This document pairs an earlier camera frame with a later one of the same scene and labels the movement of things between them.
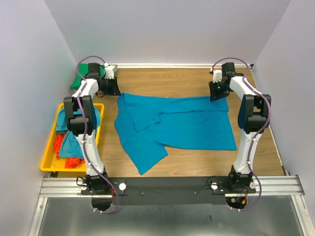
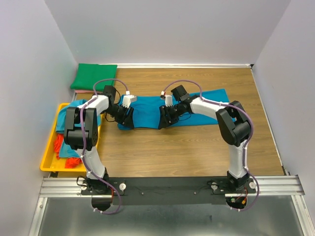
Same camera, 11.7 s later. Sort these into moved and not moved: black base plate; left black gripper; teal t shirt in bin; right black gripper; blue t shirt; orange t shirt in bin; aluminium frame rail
Moved: right black gripper; blue t shirt; left black gripper
Not moved: aluminium frame rail; orange t shirt in bin; teal t shirt in bin; black base plate
